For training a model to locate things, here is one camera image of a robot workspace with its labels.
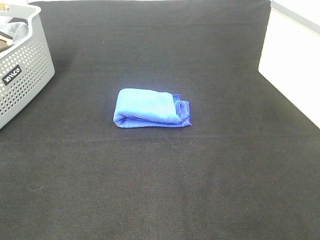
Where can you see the blue microfiber towel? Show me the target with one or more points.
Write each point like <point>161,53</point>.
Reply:
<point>139,108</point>

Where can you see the black table cloth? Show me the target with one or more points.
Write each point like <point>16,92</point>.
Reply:
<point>248,167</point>

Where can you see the grey perforated plastic basket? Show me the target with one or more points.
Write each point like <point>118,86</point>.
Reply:
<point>27,66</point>

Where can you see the white plastic storage box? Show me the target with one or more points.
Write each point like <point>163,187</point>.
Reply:
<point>290,56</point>

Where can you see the grey cloth in basket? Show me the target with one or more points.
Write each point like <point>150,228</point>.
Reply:
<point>17,30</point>

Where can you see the yellow and brown cloth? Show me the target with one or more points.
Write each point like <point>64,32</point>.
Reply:
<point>6,42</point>

